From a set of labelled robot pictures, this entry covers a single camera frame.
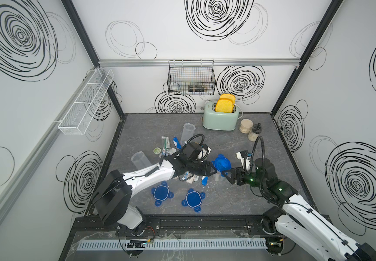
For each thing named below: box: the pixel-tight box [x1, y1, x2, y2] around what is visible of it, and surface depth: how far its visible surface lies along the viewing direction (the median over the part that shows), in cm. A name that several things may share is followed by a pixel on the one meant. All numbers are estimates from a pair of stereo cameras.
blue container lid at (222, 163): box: [211, 153, 233, 177], surface depth 81 cm
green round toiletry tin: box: [152, 146, 162, 155], surface depth 101 cm
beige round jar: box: [239, 118, 254, 134], surface depth 109 cm
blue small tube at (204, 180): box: [201, 175, 209, 186], surface depth 90 cm
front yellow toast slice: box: [215, 98, 234, 113], surface depth 101 cm
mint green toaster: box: [201, 100, 240, 132], surface depth 105 cm
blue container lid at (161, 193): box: [151, 180, 174, 207], surface depth 85 cm
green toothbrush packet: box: [160, 135, 171, 151], surface depth 104 cm
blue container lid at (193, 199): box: [181, 188, 206, 214], surface depth 82 cm
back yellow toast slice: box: [219, 93, 236, 105], surface depth 102 cm
